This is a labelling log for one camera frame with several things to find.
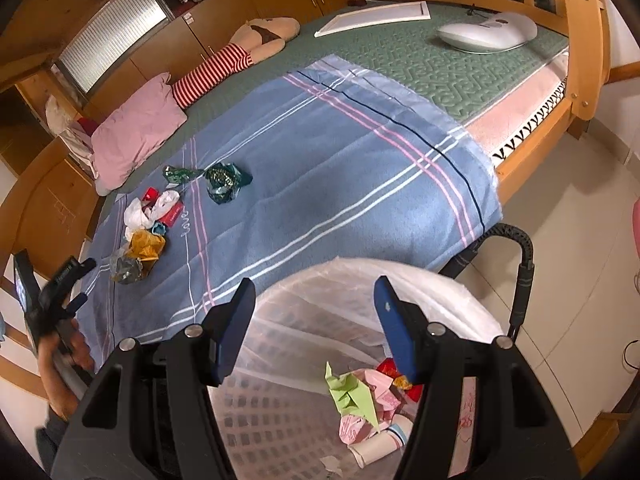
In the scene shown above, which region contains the pink pillow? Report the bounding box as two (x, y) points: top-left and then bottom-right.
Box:
(91, 72), (189, 193)

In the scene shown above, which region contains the white cloth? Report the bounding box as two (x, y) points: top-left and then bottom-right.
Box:
(45, 95), (96, 172)

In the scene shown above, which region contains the red snack packet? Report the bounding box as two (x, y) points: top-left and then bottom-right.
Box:
(376, 358), (427, 402)

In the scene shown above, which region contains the clear plastic bag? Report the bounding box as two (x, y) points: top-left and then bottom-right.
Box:
(109, 255), (151, 285)

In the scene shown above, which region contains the green foil packet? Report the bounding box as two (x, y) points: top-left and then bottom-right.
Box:
(164, 165), (206, 184)

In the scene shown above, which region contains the black trolley frame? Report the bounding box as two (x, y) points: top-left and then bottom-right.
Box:
(439, 224), (535, 341)

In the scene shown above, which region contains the yellow brown wrapper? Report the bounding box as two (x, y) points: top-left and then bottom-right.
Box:
(125, 230), (166, 261)

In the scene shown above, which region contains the white flat board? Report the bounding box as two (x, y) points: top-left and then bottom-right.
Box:
(314, 0), (431, 38)

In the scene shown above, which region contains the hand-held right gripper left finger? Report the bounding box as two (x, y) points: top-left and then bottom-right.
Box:
(60, 277), (257, 480)

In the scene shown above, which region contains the wooden bunk bed frame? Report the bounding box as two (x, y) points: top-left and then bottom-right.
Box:
(0, 0), (637, 466)

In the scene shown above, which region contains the wooden wall cabinet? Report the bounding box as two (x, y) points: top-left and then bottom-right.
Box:
(82, 0), (362, 117)

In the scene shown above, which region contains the person's left forearm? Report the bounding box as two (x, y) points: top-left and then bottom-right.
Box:
(40, 347), (96, 422)

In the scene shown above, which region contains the white paper cup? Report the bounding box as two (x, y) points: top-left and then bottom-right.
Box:
(349, 417), (414, 469)

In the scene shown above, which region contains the ribbed glass panel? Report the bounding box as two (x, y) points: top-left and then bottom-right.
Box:
(59, 0), (169, 94)

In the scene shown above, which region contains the white lined trash bin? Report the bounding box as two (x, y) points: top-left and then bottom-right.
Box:
(202, 256), (508, 480)

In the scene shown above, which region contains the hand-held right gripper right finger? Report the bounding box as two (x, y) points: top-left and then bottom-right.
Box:
(374, 275), (583, 480)

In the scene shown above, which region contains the white mesh waste bin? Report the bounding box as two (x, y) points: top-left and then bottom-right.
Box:
(202, 256), (508, 480)

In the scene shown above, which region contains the dark green wrapper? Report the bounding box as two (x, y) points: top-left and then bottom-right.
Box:
(205, 162), (253, 204)

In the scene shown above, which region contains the person's dark trouser leg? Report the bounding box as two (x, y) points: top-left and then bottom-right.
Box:
(35, 412), (69, 477)

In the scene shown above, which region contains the striped plush doll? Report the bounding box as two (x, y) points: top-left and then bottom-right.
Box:
(172, 16), (301, 109)

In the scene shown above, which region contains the pink plastic wrapper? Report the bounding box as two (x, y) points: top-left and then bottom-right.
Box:
(339, 369), (402, 447)

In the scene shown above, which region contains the person's left hand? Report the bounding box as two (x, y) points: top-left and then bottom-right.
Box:
(42, 317), (96, 374)

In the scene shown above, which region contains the light green paper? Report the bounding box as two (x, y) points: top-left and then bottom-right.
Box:
(325, 361), (381, 424)

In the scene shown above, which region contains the blue plaid blanket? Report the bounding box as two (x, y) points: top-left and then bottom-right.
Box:
(80, 55), (503, 377)

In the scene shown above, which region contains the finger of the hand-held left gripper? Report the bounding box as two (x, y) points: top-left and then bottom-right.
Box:
(47, 257), (97, 292)
(64, 294), (90, 319)

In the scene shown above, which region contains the pink mattress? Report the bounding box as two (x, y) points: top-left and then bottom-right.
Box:
(465, 52), (572, 172)

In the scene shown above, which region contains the white oval device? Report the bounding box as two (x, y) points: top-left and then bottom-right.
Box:
(436, 11), (539, 54)

